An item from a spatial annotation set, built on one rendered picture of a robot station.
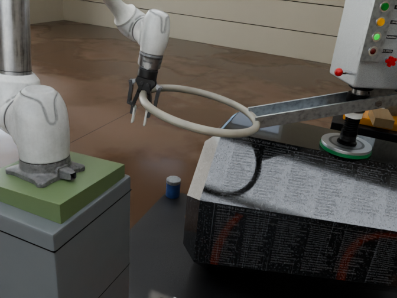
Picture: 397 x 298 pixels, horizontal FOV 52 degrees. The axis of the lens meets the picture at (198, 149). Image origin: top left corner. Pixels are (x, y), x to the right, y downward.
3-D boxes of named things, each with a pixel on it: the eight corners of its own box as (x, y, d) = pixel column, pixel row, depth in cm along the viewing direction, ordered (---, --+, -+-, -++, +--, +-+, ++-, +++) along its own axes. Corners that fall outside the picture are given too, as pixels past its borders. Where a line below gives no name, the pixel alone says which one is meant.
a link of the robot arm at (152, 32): (171, 57, 152) (153, 47, 161) (179, 15, 146) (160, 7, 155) (146, 55, 145) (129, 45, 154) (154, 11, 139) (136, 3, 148)
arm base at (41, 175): (49, 193, 118) (48, 175, 116) (3, 172, 129) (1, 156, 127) (96, 172, 133) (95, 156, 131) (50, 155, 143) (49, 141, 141)
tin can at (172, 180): (180, 198, 278) (181, 182, 273) (165, 198, 277) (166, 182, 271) (179, 191, 287) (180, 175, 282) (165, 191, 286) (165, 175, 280)
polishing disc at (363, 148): (364, 160, 163) (364, 158, 162) (313, 144, 173) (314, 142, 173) (376, 145, 179) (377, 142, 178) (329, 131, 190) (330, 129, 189)
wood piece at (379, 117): (367, 114, 236) (370, 106, 234) (385, 117, 234) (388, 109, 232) (372, 126, 218) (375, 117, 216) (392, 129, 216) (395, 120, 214)
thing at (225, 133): (242, 103, 187) (244, 97, 186) (275, 148, 144) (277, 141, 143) (137, 82, 176) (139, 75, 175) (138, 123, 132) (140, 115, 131)
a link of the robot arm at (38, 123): (30, 169, 119) (22, 96, 111) (6, 151, 131) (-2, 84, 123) (80, 156, 130) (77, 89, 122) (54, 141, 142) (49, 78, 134)
